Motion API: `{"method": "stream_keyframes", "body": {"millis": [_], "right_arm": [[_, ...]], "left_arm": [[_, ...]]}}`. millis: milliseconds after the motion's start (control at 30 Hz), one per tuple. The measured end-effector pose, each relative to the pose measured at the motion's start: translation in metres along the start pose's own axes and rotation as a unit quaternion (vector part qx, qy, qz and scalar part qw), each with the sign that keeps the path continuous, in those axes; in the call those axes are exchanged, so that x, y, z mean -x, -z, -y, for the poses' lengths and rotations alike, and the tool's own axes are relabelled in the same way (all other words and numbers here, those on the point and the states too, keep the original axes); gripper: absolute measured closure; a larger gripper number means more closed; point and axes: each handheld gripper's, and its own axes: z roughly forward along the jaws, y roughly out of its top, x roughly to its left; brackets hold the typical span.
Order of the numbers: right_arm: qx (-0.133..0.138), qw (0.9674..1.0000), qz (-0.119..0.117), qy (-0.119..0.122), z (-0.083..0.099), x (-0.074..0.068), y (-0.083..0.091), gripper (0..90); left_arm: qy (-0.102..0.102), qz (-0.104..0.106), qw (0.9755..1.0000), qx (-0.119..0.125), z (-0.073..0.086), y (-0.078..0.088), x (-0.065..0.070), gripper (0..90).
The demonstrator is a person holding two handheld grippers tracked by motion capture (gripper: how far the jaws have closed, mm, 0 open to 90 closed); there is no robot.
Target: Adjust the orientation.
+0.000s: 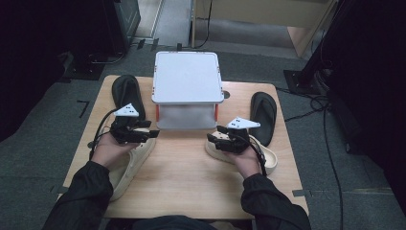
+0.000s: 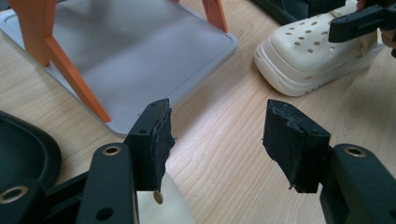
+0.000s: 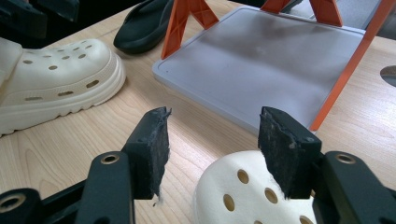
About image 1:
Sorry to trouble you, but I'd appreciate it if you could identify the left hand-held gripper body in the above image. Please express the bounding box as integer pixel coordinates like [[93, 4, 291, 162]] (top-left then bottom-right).
[[109, 103, 143, 145]]

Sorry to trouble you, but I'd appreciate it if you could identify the black floor base plate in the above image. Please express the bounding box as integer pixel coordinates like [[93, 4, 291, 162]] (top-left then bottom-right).
[[62, 51, 126, 81]]

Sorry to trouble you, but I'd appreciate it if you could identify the light wooden cabinet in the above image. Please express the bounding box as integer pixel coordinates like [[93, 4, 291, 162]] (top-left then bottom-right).
[[191, 0, 339, 59]]

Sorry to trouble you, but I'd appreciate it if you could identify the left hand-held gripper black cable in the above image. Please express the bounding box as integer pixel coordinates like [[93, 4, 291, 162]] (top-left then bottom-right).
[[88, 108, 120, 161]]

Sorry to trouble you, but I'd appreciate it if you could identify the black cabinet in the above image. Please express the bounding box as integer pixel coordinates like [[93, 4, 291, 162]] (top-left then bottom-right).
[[103, 0, 142, 56]]

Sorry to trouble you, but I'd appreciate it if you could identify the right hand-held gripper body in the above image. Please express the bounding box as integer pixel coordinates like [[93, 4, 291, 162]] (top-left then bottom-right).
[[216, 116, 261, 153]]

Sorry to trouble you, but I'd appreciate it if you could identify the black sandal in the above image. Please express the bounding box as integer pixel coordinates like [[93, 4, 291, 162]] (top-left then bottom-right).
[[111, 74, 147, 127], [248, 91, 278, 148]]

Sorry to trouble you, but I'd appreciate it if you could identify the beige clog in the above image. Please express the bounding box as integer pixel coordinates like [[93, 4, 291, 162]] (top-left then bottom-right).
[[204, 129, 279, 176], [108, 127, 157, 202]]

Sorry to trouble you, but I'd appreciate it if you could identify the person's lap dark clothing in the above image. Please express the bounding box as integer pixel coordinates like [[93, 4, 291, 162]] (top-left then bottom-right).
[[104, 215, 253, 230]]

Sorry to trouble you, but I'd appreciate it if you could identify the black floor cable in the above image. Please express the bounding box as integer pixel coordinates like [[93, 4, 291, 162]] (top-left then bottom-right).
[[276, 85, 345, 230]]

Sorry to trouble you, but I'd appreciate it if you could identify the black metal stand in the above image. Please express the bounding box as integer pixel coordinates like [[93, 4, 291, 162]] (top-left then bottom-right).
[[282, 0, 355, 96]]

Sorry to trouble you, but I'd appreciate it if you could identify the person's left hand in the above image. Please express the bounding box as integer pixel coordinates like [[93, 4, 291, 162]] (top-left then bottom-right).
[[90, 132, 141, 170]]

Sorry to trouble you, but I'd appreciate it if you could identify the hanging black cable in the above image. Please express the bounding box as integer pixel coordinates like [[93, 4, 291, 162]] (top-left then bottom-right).
[[193, 0, 214, 50]]

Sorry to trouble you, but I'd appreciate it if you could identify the hand-held gripper black cable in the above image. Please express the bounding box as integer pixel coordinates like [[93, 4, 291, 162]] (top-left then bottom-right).
[[244, 136, 268, 177], [88, 108, 120, 161]]

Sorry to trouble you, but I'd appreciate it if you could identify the white storage box with lid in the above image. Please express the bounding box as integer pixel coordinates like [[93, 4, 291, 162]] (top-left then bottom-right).
[[150, 51, 225, 131]]

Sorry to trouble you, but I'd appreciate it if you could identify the right hand-held gripper black cable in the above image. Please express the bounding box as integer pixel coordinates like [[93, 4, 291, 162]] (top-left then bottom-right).
[[244, 136, 268, 177]]

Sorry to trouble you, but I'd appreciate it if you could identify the person's right hand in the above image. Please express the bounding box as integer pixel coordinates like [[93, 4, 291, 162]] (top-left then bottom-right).
[[223, 145, 262, 179]]

